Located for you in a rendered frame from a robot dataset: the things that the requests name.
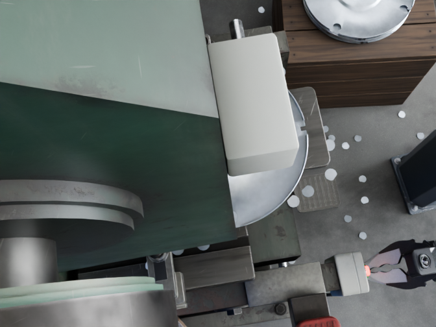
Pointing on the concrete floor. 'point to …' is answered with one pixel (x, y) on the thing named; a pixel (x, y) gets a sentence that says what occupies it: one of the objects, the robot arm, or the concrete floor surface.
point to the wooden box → (357, 58)
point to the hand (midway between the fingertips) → (364, 271)
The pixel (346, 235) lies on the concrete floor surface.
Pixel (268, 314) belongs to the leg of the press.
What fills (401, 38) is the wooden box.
